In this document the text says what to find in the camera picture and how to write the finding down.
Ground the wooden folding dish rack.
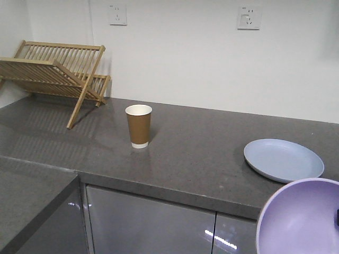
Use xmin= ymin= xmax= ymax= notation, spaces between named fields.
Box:
xmin=1 ymin=40 xmax=111 ymax=129

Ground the purple plastic bowl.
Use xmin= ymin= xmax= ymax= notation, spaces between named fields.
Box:
xmin=256 ymin=178 xmax=338 ymax=253

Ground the grey glossy cabinet door left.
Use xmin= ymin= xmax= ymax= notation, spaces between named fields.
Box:
xmin=86 ymin=185 xmax=215 ymax=253

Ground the grey glossy cabinet door right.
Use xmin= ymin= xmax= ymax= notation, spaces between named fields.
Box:
xmin=212 ymin=213 xmax=257 ymax=253

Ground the white wall socket left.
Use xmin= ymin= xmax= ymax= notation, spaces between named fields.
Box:
xmin=109 ymin=3 xmax=127 ymax=25

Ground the grey glossy corner cabinet door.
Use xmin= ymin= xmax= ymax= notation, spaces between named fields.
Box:
xmin=17 ymin=182 xmax=88 ymax=253

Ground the white wall socket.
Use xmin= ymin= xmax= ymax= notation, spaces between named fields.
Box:
xmin=237 ymin=6 xmax=263 ymax=30
xmin=109 ymin=3 xmax=127 ymax=25

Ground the brown paper cup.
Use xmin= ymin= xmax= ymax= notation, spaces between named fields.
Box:
xmin=125 ymin=104 xmax=152 ymax=149

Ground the white wall socket right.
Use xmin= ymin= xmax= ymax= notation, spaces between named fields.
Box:
xmin=237 ymin=6 xmax=263 ymax=30

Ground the light blue plastic plate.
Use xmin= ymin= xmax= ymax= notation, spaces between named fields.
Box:
xmin=243 ymin=139 xmax=325 ymax=183

